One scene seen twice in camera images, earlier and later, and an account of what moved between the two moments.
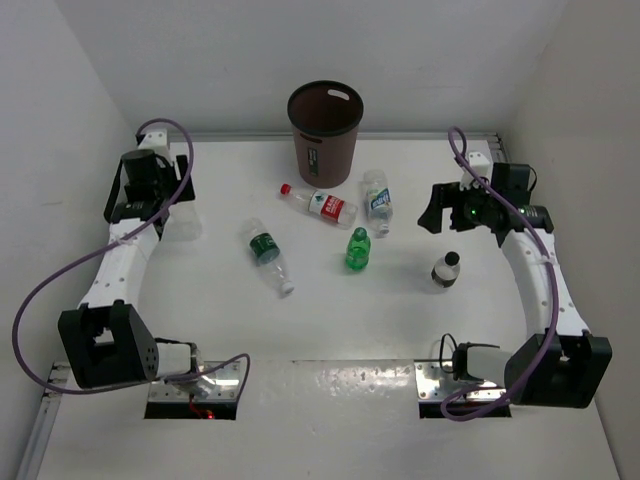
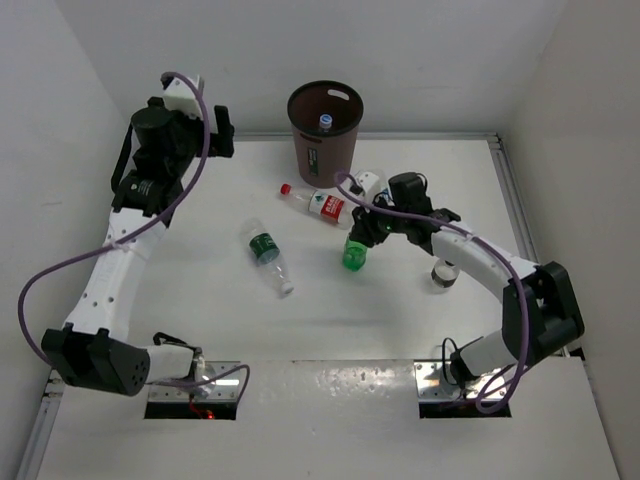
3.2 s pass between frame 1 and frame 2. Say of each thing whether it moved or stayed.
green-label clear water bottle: stayed
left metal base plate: stayed
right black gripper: moved
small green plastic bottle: stayed
